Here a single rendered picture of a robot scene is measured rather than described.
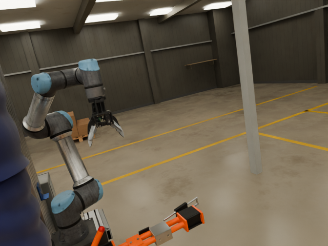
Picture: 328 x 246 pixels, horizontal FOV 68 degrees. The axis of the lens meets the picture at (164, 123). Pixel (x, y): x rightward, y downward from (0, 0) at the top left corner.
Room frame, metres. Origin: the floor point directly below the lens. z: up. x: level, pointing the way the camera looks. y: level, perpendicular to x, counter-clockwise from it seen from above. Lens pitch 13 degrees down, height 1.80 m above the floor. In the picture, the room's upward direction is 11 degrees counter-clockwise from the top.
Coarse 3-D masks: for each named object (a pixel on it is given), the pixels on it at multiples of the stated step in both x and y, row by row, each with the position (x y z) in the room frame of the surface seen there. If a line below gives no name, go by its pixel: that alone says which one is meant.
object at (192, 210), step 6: (186, 210) 0.89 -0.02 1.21; (192, 210) 0.89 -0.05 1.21; (198, 210) 0.88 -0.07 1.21; (180, 216) 0.86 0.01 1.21; (186, 216) 0.86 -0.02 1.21; (192, 216) 0.85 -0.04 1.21; (198, 216) 0.86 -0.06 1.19; (180, 222) 0.87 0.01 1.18; (186, 222) 0.83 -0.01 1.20; (192, 222) 0.85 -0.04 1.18; (198, 222) 0.86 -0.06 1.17; (204, 222) 0.86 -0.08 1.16; (186, 228) 0.83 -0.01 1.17
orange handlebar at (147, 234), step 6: (168, 222) 0.86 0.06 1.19; (174, 222) 0.86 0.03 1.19; (174, 228) 0.82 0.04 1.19; (180, 228) 0.83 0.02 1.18; (144, 234) 0.82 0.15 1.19; (150, 234) 0.82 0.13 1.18; (126, 240) 0.80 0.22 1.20; (132, 240) 0.79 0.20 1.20; (138, 240) 0.78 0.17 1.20; (144, 240) 0.78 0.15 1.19; (150, 240) 0.78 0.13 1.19
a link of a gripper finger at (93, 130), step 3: (93, 126) 1.01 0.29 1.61; (90, 129) 1.00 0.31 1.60; (93, 129) 0.99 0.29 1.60; (96, 129) 1.01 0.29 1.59; (90, 132) 1.00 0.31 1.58; (93, 132) 0.98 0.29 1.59; (90, 135) 1.00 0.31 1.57; (93, 135) 1.01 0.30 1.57; (90, 138) 0.98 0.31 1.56; (90, 141) 1.00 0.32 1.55; (90, 144) 1.00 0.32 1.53
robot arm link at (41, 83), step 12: (48, 72) 0.98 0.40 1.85; (60, 72) 1.00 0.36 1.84; (36, 84) 0.94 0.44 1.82; (48, 84) 0.95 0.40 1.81; (60, 84) 0.98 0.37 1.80; (36, 96) 1.00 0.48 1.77; (48, 96) 0.99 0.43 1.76; (36, 108) 1.04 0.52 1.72; (48, 108) 1.07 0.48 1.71; (24, 120) 1.14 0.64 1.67; (36, 120) 1.09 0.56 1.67; (24, 132) 1.16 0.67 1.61; (36, 132) 1.15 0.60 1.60
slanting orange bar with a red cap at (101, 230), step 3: (99, 228) 0.74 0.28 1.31; (102, 228) 0.74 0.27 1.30; (99, 231) 0.73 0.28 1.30; (102, 231) 0.73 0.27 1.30; (96, 234) 0.73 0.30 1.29; (99, 234) 0.73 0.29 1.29; (96, 237) 0.73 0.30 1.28; (99, 237) 0.73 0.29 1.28; (93, 240) 0.73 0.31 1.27; (96, 240) 0.72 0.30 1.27; (99, 240) 0.73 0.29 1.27; (93, 243) 0.72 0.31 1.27; (96, 243) 0.72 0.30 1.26
